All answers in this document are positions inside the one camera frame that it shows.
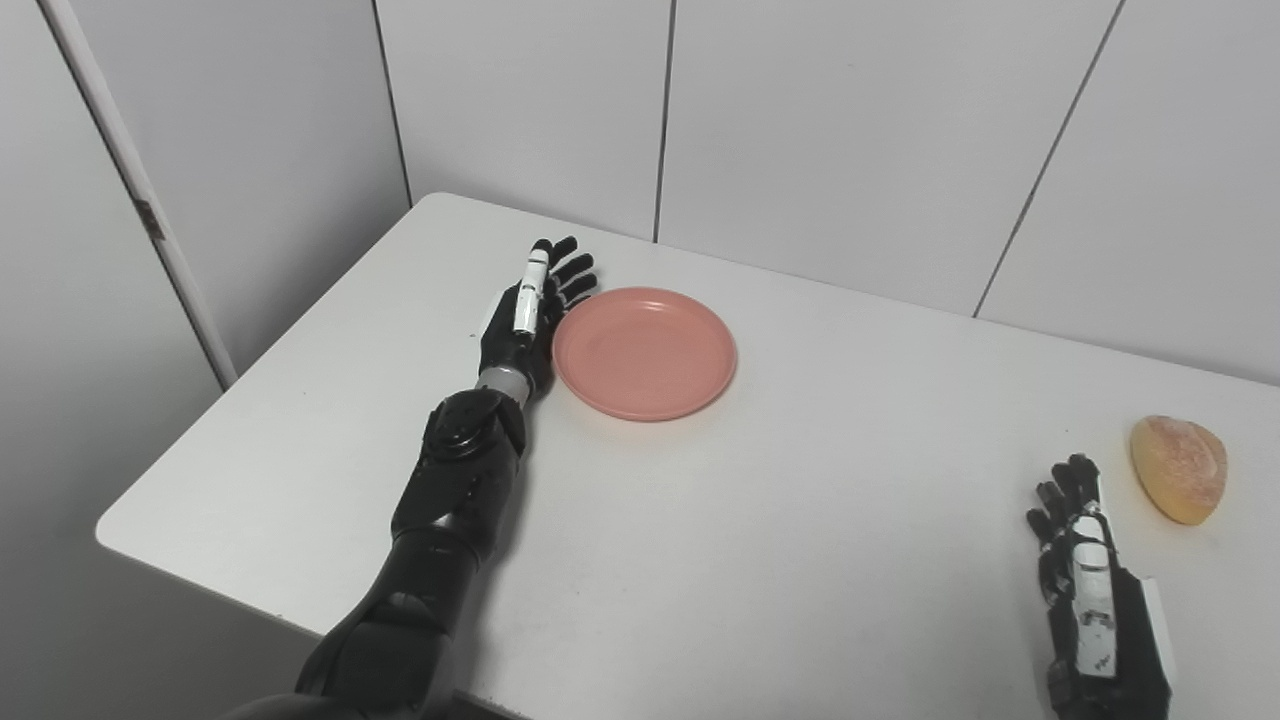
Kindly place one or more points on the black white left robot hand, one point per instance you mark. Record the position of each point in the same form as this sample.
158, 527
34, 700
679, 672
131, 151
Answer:
520, 330

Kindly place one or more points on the golden bread roll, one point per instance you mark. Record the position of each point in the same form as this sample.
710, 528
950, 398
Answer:
1182, 470

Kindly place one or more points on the white partition frame post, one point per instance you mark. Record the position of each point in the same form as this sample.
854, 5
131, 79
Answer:
130, 180

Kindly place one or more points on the pink round plate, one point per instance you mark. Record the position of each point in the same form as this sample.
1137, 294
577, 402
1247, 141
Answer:
645, 355

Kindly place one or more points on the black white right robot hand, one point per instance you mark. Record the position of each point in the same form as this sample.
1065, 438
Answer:
1100, 630

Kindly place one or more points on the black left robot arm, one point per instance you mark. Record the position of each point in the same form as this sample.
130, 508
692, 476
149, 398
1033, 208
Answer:
450, 490

